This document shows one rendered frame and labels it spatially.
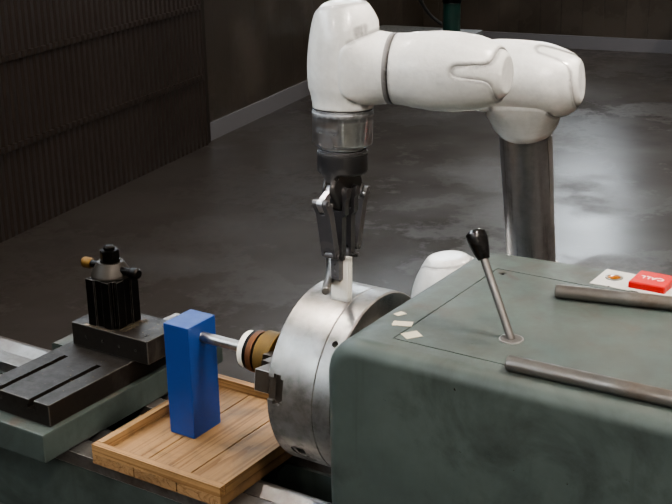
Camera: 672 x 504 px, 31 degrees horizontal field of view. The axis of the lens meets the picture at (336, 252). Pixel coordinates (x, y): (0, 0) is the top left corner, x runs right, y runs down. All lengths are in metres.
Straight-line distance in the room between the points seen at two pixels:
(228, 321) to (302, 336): 3.20
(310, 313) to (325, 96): 0.41
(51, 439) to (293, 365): 0.56
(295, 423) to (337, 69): 0.59
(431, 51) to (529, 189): 0.74
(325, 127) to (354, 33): 0.14
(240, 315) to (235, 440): 2.93
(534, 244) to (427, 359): 0.79
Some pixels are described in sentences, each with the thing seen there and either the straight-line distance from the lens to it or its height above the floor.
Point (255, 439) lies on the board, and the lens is 2.28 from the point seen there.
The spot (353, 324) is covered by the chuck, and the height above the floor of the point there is 1.22.
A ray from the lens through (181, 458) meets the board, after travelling 2.24.
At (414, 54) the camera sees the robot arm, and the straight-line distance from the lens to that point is 1.68.
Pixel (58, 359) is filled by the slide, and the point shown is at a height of 0.97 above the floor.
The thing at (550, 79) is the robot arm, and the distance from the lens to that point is 2.19.
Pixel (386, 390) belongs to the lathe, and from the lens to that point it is 1.75.
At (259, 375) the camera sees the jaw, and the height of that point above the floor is 1.11.
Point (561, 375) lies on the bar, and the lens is 1.63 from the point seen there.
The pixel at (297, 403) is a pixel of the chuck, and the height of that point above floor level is 1.09.
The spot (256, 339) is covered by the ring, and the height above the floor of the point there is 1.11.
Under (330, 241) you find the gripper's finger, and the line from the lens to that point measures 1.77.
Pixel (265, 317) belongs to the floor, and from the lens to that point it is 5.16.
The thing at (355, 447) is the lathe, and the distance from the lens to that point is 1.82.
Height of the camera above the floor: 1.96
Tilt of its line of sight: 19 degrees down
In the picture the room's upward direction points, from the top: 1 degrees counter-clockwise
